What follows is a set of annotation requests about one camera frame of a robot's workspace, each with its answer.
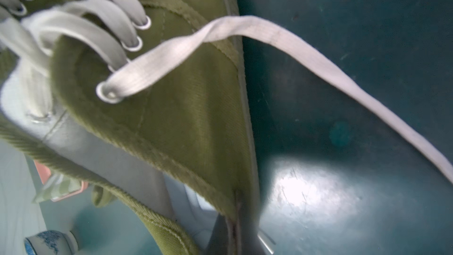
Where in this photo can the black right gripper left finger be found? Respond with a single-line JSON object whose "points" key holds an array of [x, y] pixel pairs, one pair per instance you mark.
{"points": [[222, 241]]}

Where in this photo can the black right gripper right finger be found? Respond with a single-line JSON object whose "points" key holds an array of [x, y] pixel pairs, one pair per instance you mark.
{"points": [[246, 230]]}

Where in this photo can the olive green shoe white laces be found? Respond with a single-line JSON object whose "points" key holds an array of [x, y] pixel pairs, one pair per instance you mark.
{"points": [[102, 197]]}

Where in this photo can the blue white patterned bowl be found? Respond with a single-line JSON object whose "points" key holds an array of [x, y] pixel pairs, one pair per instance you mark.
{"points": [[51, 242]]}

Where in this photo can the pink tray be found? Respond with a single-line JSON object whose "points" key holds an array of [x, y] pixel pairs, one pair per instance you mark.
{"points": [[44, 174]]}

